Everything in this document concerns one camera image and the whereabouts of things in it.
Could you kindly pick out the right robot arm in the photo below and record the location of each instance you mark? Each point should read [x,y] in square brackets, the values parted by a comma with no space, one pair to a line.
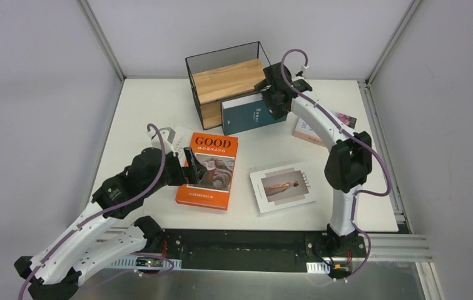
[349,159]

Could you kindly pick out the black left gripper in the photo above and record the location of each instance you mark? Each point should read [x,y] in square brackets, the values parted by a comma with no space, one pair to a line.
[188,166]

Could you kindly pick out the white Style magazine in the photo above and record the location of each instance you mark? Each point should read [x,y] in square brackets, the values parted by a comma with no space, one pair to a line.
[283,187]

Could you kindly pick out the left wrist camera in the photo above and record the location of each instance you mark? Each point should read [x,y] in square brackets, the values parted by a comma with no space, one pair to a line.
[164,138]

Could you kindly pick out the white Singularity book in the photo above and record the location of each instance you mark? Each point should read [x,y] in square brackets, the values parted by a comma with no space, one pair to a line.
[179,137]

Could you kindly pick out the pink floral Designer Fate book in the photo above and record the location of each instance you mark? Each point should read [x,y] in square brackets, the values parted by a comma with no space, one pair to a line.
[305,132]

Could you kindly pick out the black wire wooden shelf rack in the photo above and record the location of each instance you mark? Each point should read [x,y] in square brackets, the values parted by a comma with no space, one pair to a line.
[224,74]

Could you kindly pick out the orange Good Morning book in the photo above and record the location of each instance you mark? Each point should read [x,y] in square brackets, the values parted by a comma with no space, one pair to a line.
[218,155]

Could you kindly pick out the teal Humor book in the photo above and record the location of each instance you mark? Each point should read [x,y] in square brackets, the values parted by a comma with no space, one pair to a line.
[246,113]

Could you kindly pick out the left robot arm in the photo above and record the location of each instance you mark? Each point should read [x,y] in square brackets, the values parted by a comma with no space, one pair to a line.
[59,271]

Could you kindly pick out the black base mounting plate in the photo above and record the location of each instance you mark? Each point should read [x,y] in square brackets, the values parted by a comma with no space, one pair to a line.
[261,251]

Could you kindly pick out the aluminium frame rail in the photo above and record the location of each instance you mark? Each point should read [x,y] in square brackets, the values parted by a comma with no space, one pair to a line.
[379,247]

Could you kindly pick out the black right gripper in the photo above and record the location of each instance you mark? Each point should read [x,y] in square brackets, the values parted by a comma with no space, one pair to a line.
[274,101]

